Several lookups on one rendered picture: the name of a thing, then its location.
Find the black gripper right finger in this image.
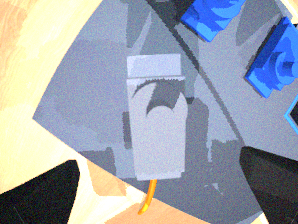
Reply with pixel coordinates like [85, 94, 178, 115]
[239, 145, 298, 224]

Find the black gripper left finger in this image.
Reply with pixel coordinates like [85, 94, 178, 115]
[0, 159, 81, 224]

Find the dark grey flat block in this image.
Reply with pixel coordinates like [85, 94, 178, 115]
[32, 0, 298, 224]

